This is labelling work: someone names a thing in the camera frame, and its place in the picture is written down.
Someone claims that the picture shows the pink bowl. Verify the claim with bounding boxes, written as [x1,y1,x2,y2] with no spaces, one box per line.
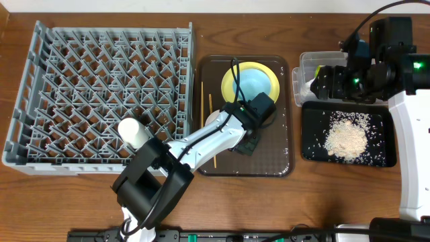
[205,110,220,126]

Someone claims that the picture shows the rice food scraps pile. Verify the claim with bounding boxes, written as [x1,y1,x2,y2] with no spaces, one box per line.
[308,110,387,165]

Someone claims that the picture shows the wooden chopstick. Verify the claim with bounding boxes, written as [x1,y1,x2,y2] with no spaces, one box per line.
[208,93,217,169]
[200,81,205,128]

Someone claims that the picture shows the light blue bowl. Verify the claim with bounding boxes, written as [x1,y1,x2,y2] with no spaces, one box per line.
[238,69,271,101]

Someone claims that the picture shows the yellow plate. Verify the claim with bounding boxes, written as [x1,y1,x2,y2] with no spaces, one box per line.
[221,62,280,102]

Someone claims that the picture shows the white cup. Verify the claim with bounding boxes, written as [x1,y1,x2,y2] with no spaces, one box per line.
[118,118,150,149]

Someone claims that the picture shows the green orange snack wrapper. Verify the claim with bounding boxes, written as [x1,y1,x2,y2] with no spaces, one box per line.
[314,65,322,78]

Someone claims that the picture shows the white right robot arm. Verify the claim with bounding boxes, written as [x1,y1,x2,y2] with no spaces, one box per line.
[310,53,429,241]

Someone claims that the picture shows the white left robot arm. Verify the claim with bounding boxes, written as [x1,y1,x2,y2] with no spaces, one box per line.
[112,101,264,237]

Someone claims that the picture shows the clear plastic waste bin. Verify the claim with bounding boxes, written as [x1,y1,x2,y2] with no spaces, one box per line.
[291,50,390,108]

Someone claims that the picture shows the black waste tray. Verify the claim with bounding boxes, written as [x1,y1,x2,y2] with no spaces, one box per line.
[301,102,397,167]

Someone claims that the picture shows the dark brown serving tray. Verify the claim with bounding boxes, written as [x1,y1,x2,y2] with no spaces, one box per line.
[195,55,295,177]

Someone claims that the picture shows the grey plastic dish rack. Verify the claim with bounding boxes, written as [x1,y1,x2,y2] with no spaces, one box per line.
[1,22,195,175]

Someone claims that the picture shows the black equipment rail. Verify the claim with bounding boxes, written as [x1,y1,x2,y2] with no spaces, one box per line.
[67,228,337,242]

